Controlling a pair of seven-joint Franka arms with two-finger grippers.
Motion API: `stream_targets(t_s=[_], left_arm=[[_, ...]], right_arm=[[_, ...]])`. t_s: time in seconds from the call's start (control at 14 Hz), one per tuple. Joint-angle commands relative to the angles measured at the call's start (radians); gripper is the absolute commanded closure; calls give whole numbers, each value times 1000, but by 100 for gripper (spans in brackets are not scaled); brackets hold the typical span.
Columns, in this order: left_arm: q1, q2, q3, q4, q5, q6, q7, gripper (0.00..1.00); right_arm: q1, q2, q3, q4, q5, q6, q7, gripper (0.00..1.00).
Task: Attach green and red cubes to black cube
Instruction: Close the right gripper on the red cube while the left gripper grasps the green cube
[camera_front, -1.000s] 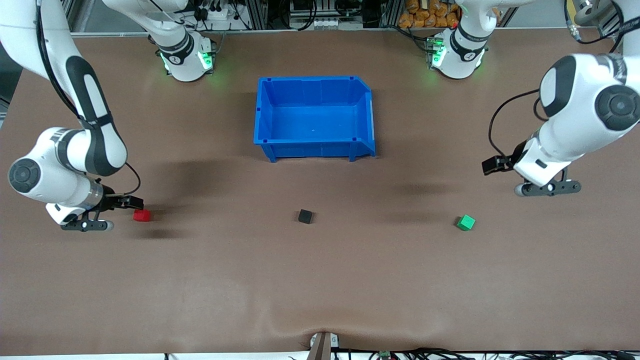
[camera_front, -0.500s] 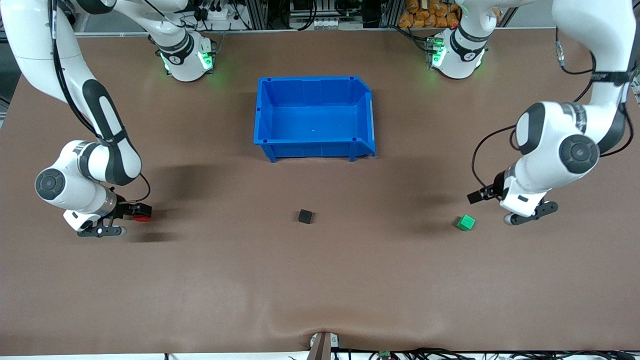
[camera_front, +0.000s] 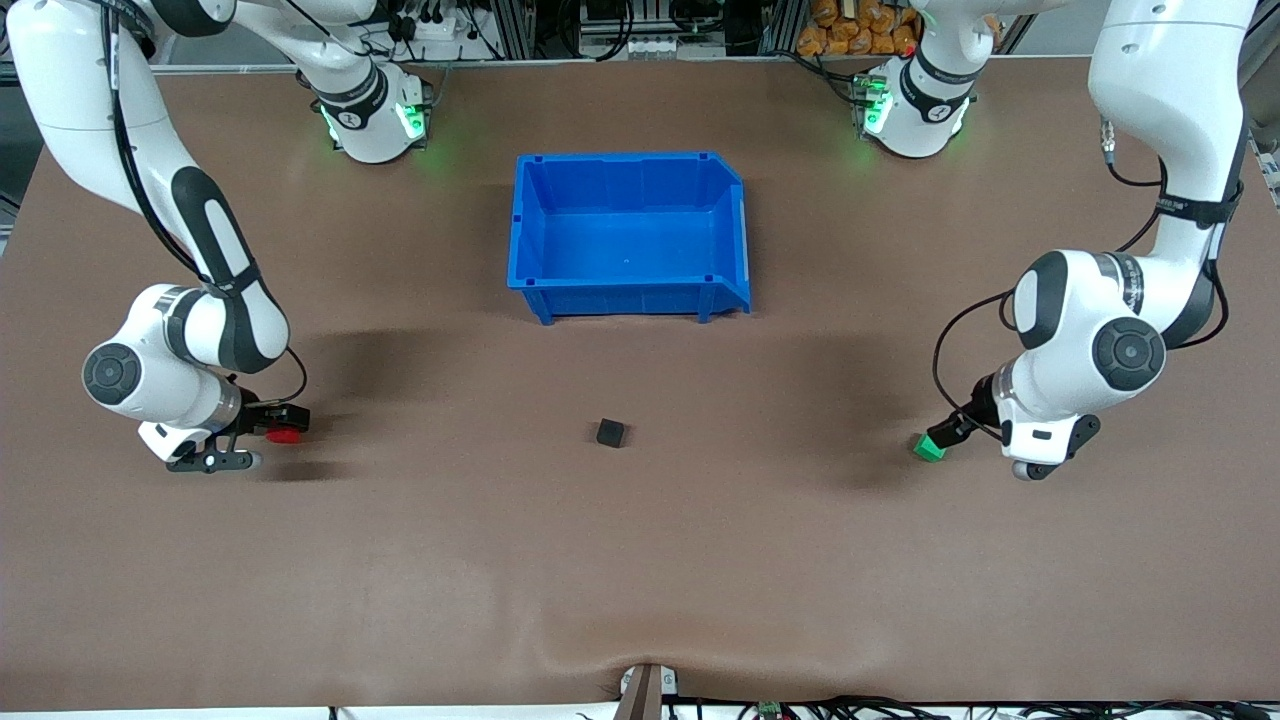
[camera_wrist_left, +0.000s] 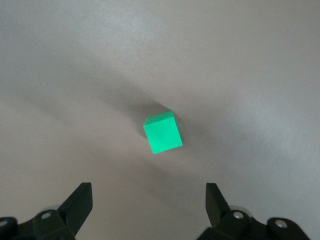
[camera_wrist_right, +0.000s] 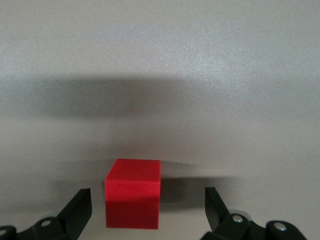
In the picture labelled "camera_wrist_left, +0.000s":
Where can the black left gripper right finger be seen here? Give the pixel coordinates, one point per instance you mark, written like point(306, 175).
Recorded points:
point(217, 210)

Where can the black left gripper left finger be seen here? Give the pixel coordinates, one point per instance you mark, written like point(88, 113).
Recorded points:
point(75, 210)

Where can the green cube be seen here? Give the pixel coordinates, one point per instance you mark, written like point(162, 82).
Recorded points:
point(163, 136)

